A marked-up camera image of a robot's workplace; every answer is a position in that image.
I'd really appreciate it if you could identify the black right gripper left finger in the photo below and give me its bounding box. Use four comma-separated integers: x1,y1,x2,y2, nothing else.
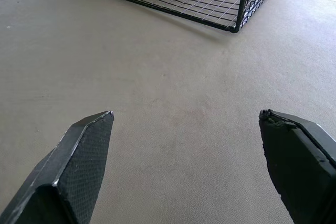
0,111,114,224

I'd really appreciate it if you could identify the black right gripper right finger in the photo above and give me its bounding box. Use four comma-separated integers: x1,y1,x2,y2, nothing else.
258,109,336,224

